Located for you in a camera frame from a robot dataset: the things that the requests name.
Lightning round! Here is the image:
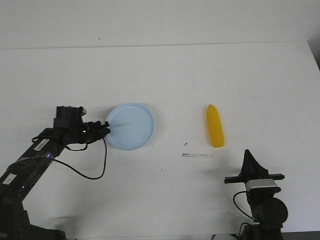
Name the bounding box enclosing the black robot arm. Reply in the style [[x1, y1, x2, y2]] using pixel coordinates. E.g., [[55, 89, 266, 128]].
[[0, 106, 111, 240], [224, 149, 289, 240]]

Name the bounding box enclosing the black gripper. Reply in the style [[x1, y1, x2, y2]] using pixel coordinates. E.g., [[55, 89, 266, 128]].
[[224, 149, 285, 184], [53, 106, 111, 145]]

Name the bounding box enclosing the yellow corn cob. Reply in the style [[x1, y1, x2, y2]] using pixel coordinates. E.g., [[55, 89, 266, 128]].
[[206, 104, 225, 148]]

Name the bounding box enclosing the light blue round plate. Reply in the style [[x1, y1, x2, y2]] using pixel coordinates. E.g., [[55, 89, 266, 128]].
[[106, 102, 154, 151]]

